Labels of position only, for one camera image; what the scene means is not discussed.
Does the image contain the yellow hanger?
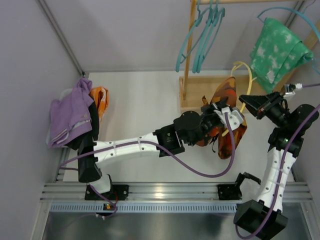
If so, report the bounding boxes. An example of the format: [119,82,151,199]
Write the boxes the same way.
[221,61,258,137]

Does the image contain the orange camouflage trousers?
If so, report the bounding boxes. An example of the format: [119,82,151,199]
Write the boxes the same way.
[194,76,249,161]

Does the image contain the green trousers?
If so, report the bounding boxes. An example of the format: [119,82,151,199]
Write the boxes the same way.
[249,18,314,94]

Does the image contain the blue hanger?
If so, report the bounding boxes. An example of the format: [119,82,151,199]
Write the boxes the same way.
[256,6,320,76]

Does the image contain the purple trousers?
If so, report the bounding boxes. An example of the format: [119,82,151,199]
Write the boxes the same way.
[47,77,94,148]

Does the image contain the teal hanger with trousers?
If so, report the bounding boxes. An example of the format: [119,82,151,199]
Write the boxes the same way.
[205,0,226,59]

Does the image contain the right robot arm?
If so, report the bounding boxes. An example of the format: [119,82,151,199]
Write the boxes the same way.
[233,92,320,240]

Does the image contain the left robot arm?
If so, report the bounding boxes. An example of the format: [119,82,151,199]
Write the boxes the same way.
[77,99,232,194]

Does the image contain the empty teal hanger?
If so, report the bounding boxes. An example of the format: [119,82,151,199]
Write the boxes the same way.
[192,0,220,73]
[175,0,210,72]

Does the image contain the black trousers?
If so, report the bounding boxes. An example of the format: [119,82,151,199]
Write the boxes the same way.
[64,102,100,150]

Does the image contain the wooden clothes rack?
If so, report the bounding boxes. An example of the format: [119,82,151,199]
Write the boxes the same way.
[179,0,320,113]

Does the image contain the orange white garment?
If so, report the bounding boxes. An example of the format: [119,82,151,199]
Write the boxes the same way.
[90,86,109,122]

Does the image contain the white plastic basket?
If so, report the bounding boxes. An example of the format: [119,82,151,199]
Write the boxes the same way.
[45,88,72,147]

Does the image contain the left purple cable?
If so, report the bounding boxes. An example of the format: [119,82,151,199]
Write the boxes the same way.
[59,112,237,217]

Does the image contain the purple cable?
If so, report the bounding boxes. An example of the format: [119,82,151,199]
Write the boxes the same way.
[59,112,237,217]
[234,83,320,240]

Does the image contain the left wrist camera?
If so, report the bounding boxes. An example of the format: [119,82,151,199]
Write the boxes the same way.
[214,106,245,131]

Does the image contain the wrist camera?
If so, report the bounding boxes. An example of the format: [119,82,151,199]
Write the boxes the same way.
[214,106,245,131]
[283,83,303,98]

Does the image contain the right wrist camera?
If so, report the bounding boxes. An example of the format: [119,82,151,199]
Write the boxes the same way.
[283,83,303,98]

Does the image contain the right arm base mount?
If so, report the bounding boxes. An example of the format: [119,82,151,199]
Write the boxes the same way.
[217,183,243,201]

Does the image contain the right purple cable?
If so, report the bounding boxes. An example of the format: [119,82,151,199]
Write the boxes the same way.
[234,83,320,240]

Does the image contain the right aluminium frame post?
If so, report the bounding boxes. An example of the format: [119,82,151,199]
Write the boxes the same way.
[284,0,311,28]

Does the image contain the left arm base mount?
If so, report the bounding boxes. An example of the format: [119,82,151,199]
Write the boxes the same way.
[84,184,129,201]

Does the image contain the aluminium mounting rail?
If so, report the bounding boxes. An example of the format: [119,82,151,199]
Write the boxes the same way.
[41,181,313,201]

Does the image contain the grey slotted cable duct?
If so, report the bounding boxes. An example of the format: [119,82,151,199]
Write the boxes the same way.
[50,202,237,214]

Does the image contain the aluminium corner frame post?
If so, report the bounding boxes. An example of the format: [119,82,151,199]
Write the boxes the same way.
[35,0,85,77]

